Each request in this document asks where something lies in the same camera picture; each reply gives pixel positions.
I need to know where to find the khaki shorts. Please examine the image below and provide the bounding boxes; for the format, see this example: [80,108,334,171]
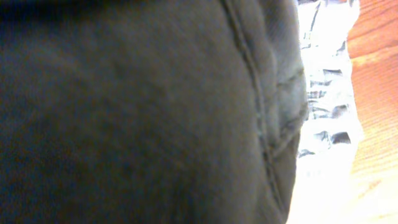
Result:
[0,0,364,224]

